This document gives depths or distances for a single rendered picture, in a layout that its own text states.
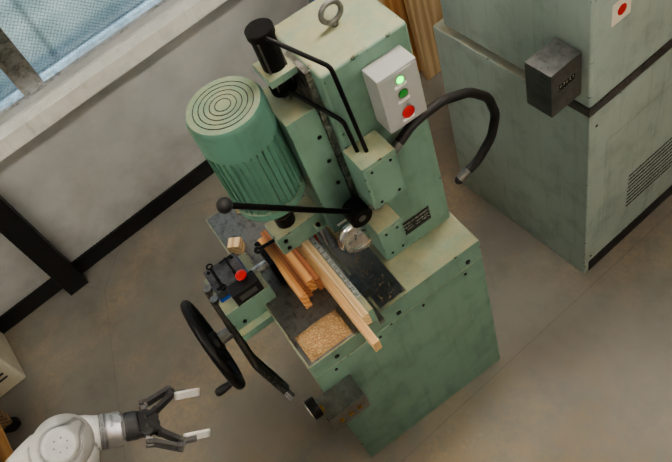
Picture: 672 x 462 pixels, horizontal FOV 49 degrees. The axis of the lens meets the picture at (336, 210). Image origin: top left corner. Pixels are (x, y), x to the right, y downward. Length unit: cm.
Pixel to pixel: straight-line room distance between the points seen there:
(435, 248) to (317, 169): 50
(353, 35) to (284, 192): 38
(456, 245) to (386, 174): 46
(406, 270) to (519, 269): 96
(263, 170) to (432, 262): 63
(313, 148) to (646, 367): 154
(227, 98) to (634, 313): 178
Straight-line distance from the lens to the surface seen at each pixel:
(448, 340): 236
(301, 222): 185
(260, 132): 153
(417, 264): 203
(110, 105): 313
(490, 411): 268
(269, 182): 162
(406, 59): 153
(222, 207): 150
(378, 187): 166
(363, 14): 160
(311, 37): 159
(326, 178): 173
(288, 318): 192
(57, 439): 144
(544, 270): 291
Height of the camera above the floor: 252
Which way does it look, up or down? 52 degrees down
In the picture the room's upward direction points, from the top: 24 degrees counter-clockwise
